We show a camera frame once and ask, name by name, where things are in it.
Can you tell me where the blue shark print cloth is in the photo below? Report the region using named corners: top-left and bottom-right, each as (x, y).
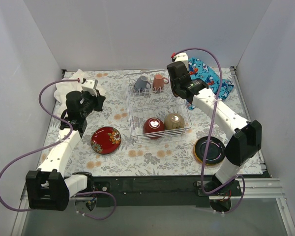
top-left (188, 58), bottom-right (234, 101)

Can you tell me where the salmon pink ceramic mug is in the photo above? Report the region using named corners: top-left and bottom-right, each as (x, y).
top-left (152, 73), bottom-right (170, 91)

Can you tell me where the aluminium frame rail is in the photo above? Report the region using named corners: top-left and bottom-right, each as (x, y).
top-left (12, 176), bottom-right (295, 236)

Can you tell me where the dark red bowl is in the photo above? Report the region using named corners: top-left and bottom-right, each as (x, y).
top-left (143, 118), bottom-right (165, 134)

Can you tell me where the floral patterned table mat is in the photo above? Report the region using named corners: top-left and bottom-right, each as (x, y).
top-left (36, 67), bottom-right (264, 177)

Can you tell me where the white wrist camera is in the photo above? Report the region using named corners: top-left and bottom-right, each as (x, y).
top-left (171, 52), bottom-right (189, 69)
top-left (81, 77), bottom-right (98, 96)

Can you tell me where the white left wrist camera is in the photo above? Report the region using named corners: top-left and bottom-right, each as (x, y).
top-left (81, 77), bottom-right (98, 96)

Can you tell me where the white crumpled cloth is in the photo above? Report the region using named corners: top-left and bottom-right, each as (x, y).
top-left (54, 69), bottom-right (95, 117)

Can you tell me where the beige ceramic bowl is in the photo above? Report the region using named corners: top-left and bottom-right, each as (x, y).
top-left (164, 113), bottom-right (185, 130)

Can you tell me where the grey ceramic mug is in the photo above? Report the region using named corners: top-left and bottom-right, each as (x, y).
top-left (134, 75), bottom-right (151, 92)

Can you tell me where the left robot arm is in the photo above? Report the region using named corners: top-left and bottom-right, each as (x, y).
top-left (26, 89), bottom-right (105, 211)

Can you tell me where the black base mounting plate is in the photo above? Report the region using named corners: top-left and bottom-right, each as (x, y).
top-left (66, 176), bottom-right (244, 207)

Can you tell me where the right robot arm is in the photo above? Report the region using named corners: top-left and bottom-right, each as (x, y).
top-left (167, 61), bottom-right (262, 196)

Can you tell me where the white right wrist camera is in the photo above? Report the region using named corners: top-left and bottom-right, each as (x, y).
top-left (171, 52), bottom-right (189, 69)

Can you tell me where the black iridescent plate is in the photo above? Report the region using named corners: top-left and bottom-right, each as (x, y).
top-left (193, 136), bottom-right (225, 165)

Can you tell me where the white wire dish rack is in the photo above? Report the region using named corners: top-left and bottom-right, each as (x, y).
top-left (123, 69), bottom-right (192, 144)

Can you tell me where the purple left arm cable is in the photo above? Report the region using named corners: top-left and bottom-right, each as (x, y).
top-left (0, 78), bottom-right (117, 220)

